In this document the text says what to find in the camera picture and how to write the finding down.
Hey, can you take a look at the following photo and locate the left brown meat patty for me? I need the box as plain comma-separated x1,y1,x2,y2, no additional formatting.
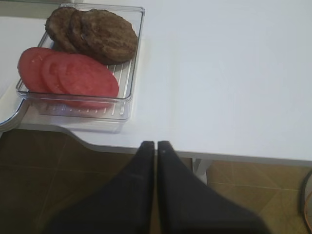
45,7,78,53

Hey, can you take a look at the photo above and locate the middle brown meat patty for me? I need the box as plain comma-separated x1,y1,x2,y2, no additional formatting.
67,10,110,65

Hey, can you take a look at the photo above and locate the middle red tomato slice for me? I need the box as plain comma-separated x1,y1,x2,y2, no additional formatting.
40,53,70,94

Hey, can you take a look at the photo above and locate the right red tomato slice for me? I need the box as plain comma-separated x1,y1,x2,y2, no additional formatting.
58,54,119,98

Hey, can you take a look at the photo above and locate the left red tomato slice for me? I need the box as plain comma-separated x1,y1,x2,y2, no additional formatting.
18,47,55,93

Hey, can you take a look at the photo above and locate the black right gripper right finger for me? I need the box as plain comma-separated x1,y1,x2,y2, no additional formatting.
157,141,270,234

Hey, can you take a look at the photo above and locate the round dark object on floor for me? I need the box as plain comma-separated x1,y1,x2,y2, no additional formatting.
299,171,312,234

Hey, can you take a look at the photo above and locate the clear patty and tomato box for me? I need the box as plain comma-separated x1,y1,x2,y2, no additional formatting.
16,3,145,122

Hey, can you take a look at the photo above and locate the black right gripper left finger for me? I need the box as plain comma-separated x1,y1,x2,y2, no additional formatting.
46,141,155,234

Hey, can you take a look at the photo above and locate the red tomato slice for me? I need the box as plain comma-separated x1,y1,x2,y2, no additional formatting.
58,54,119,98
40,53,70,94
18,47,55,93

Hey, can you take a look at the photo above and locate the right brown meat patty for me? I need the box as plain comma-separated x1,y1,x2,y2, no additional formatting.
81,9,138,62

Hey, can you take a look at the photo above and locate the white serving tray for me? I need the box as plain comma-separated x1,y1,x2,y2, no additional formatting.
0,16,45,133

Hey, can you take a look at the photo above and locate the brown meat patty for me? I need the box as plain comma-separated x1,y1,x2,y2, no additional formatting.
45,7,78,53
67,10,110,65
81,9,138,62

